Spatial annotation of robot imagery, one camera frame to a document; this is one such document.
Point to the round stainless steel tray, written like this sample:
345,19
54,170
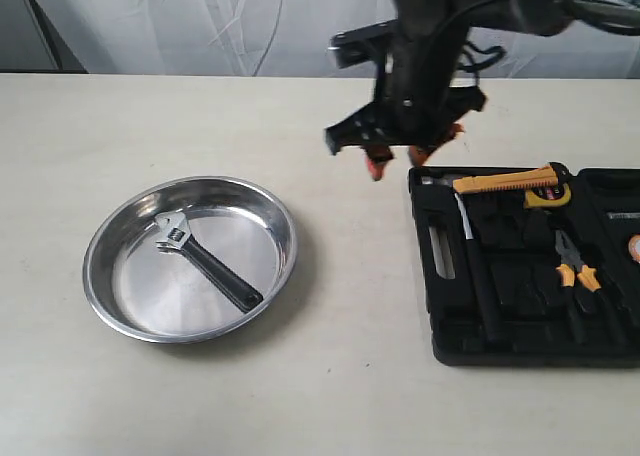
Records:
161,297

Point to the roll of tape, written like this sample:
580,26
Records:
632,247

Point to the adjustable wrench black handle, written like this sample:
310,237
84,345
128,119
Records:
176,237

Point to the black plastic tool case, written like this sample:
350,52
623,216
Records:
543,327

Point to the grey wrinkled backdrop cloth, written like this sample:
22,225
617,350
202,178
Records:
249,38

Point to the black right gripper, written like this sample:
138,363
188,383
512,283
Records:
413,102

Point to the hammer with black handle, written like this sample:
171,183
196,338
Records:
484,290

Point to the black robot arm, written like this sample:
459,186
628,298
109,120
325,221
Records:
544,18

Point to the yellow tape measure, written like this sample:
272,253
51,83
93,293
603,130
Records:
547,197

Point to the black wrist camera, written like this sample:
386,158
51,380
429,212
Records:
357,46

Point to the pliers with yellow-black handles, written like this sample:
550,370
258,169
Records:
573,268

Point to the yellow utility knife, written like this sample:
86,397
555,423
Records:
552,174

